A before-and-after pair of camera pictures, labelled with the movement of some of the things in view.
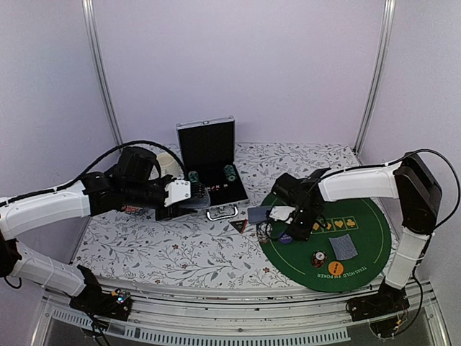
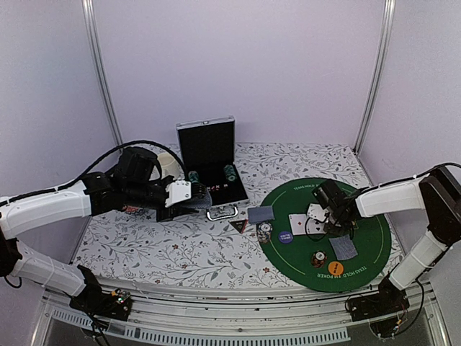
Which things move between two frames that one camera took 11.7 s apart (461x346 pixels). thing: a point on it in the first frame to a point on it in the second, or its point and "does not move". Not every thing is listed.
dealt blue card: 257,214 does not move
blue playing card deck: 200,200 does not move
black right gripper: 302,233 to 338,231
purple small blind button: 285,238 does not move
